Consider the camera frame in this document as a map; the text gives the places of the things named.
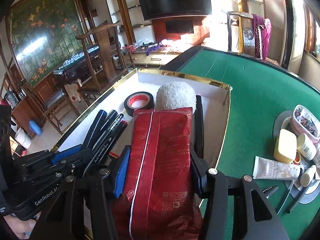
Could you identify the short black pen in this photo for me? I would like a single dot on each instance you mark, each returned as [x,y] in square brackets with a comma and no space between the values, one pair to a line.
[271,191]

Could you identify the pale yellow plastic case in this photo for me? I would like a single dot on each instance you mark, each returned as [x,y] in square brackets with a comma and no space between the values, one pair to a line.
[285,147]

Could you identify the white dropper bottle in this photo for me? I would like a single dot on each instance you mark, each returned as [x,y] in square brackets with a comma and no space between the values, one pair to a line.
[308,176]

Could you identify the white bucket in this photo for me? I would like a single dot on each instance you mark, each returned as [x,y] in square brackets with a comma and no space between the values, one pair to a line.
[23,138]

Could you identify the long grey pen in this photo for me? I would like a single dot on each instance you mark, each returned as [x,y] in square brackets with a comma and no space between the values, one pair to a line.
[297,200]

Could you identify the black marker pen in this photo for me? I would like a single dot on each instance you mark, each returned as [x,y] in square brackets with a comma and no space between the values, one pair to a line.
[110,120]

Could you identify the purple fringed cloth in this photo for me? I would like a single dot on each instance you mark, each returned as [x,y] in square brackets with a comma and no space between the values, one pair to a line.
[262,35]

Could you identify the white plush ball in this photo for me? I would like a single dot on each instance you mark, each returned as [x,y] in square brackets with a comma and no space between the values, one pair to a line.
[175,95]

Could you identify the white pill bottle green label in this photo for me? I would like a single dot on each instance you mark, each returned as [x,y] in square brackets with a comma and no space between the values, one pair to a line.
[306,147]

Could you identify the low wooden chair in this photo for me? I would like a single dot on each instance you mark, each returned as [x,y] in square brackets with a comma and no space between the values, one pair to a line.
[55,105]

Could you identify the red foil packet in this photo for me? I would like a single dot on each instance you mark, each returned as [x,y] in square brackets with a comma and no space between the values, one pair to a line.
[162,167]

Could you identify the gold-rimmed white box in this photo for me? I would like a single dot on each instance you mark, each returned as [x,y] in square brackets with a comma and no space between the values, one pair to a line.
[150,77]

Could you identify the long red white box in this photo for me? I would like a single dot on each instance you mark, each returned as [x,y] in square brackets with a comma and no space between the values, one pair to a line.
[115,155]

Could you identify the white hand cream tube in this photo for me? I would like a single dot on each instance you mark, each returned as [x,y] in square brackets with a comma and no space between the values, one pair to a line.
[275,171]

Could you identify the tall-backed wooden chair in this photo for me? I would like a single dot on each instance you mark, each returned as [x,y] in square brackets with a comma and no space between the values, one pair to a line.
[107,52]

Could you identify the pink cartoon zip pouch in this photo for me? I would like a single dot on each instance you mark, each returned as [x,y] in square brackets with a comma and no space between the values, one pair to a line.
[305,122]

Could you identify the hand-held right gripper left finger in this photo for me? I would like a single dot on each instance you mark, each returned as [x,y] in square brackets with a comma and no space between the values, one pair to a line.
[122,177]

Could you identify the black tape roll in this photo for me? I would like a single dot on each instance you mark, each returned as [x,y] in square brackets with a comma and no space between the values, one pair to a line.
[151,98]

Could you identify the large flower painting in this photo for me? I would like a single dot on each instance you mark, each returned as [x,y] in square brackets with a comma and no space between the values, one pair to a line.
[42,37]

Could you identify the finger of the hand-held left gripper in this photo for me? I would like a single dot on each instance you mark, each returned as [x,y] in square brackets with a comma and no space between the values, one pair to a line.
[75,161]
[67,152]

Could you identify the person's left hand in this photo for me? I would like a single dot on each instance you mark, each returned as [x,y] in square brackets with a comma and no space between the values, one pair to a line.
[20,227]

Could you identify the white paper bag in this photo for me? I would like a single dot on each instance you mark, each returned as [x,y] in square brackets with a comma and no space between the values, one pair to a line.
[72,93]

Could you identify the black television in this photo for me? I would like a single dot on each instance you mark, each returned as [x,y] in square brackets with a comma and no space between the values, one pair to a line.
[175,0]

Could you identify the black pen with white print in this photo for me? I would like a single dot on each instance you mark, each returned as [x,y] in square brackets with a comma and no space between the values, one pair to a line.
[116,125]

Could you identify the blue foam roll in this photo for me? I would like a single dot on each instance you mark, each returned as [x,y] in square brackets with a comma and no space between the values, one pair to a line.
[35,128]

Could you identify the wooden chair with round emblem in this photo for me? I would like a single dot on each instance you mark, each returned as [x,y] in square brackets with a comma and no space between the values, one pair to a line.
[247,35]

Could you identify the blue capped marker pen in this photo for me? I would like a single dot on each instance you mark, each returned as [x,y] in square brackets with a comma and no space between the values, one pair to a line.
[98,122]

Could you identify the round table control panel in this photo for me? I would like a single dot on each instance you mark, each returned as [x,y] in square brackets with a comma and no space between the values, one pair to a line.
[280,122]

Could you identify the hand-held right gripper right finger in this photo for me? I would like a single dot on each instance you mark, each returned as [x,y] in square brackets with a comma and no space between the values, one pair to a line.
[197,177]

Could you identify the dark mahjong table with tiles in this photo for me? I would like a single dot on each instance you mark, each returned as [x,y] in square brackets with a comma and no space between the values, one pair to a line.
[75,67]

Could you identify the wooden framed window row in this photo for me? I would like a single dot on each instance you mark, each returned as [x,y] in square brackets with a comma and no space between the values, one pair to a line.
[313,35]

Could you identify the standing air conditioner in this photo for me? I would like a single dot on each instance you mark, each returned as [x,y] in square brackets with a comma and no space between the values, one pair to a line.
[291,30]

